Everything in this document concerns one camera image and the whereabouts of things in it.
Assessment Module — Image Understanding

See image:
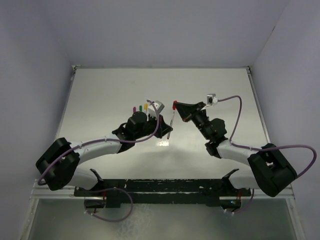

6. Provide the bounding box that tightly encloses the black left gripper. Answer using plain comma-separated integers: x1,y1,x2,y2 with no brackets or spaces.
134,112,172,140

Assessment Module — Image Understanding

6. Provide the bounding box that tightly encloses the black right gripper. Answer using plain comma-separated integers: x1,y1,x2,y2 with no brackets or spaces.
174,101,211,140

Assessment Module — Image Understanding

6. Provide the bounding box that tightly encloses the silver pen red tip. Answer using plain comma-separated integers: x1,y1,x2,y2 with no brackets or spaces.
167,104,176,140

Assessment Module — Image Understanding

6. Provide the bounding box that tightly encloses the red pen cap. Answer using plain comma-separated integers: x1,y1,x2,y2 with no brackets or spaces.
172,100,177,111

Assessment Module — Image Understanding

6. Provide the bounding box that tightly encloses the silver pen yellow tip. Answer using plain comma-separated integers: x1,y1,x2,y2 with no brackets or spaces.
143,103,148,114

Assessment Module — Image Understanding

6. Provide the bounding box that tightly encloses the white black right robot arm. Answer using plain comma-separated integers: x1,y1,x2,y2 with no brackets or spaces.
173,102,298,197

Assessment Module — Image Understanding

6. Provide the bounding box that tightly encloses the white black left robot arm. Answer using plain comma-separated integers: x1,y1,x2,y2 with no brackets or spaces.
35,112,173,196

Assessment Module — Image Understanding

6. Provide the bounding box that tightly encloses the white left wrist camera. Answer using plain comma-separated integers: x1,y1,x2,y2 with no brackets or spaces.
147,100,165,115

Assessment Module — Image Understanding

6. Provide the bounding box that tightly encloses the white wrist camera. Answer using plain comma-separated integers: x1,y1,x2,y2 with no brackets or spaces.
147,100,165,115
202,93,219,110

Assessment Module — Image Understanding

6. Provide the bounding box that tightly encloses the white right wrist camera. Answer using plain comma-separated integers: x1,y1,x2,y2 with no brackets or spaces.
202,93,219,110

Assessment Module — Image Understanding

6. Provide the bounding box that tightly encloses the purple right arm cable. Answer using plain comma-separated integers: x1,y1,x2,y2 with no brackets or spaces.
216,95,316,177

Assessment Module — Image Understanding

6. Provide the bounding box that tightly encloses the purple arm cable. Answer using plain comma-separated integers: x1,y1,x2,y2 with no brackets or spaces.
216,95,316,177
37,99,161,186

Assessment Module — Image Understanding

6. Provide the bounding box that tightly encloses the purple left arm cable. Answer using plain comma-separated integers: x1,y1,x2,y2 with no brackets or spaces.
37,99,161,186

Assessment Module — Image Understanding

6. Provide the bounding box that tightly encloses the aluminium table edge rail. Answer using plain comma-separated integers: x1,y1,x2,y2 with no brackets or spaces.
245,66,270,142

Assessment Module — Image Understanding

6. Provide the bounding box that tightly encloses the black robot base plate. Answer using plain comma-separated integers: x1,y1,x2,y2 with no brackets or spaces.
74,177,252,208

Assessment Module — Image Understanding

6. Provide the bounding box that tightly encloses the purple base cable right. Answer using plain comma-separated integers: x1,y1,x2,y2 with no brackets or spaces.
223,188,255,216

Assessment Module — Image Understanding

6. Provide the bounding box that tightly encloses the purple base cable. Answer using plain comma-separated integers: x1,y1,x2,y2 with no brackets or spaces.
83,187,134,222
223,188,255,216

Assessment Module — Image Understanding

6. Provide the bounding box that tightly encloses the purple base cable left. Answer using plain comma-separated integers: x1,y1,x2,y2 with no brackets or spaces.
83,187,134,222

